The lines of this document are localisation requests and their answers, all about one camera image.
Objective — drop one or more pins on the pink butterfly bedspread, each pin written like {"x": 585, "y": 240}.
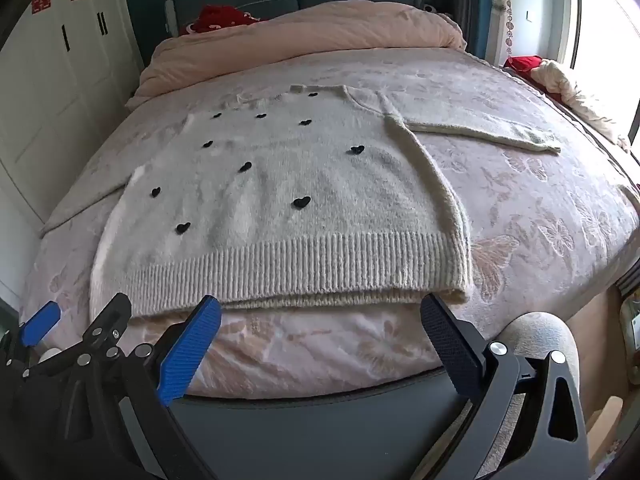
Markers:
{"x": 525, "y": 185}

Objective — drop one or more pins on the red cloth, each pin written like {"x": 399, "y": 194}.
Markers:
{"x": 522, "y": 64}

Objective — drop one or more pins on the white sweater with black hearts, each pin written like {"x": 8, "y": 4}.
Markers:
{"x": 300, "y": 170}

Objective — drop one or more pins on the red pillow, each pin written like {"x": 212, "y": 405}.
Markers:
{"x": 220, "y": 19}

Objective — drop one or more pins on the window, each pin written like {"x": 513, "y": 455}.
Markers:
{"x": 605, "y": 35}

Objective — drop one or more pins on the white wardrobe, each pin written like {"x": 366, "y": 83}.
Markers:
{"x": 50, "y": 100}

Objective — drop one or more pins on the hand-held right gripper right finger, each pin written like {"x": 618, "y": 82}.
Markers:
{"x": 445, "y": 340}

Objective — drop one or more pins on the cream crumpled cloth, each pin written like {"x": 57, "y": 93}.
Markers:
{"x": 575, "y": 95}

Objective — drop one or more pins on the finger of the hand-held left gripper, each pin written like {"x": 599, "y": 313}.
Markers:
{"x": 110, "y": 317}
{"x": 42, "y": 322}

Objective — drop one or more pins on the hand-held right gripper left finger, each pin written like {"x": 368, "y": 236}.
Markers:
{"x": 190, "y": 350}

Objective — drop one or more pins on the dark leather bed footboard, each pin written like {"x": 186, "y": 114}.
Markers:
{"x": 300, "y": 435}

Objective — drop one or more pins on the pink duvet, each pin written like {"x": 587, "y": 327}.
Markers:
{"x": 300, "y": 35}

